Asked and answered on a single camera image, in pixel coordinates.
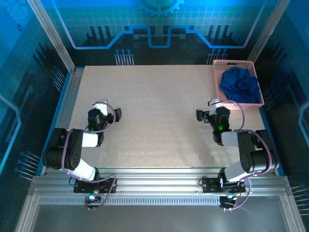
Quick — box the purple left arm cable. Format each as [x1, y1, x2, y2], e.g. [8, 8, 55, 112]
[61, 101, 118, 211]

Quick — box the grey metal sheet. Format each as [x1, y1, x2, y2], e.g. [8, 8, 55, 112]
[31, 205, 290, 232]

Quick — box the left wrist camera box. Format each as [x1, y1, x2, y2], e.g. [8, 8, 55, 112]
[93, 99, 109, 116]

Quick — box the slotted metal strip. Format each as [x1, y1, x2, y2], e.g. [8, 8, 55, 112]
[38, 196, 222, 206]

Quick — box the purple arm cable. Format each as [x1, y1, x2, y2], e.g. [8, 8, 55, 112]
[61, 101, 118, 211]
[216, 100, 275, 212]

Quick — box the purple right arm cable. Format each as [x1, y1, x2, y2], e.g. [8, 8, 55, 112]
[216, 100, 275, 212]

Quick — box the aluminium mounting rail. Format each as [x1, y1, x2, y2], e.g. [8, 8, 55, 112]
[28, 166, 290, 198]

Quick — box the small lit circuit board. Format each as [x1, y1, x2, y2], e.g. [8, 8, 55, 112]
[219, 193, 239, 210]
[84, 192, 102, 210]

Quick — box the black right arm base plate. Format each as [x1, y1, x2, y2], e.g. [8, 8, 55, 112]
[201, 177, 247, 194]

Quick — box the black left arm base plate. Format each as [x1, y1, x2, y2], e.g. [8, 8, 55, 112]
[73, 177, 118, 194]

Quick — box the grey side rail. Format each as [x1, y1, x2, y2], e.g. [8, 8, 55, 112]
[42, 67, 84, 171]

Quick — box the aluminium frame post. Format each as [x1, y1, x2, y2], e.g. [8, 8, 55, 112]
[247, 0, 292, 63]
[27, 0, 76, 73]

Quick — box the pink perforated plastic basket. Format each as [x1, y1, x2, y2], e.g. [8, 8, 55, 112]
[212, 59, 266, 111]

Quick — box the blue t-shirt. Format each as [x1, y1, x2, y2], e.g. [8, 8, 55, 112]
[219, 66, 263, 104]

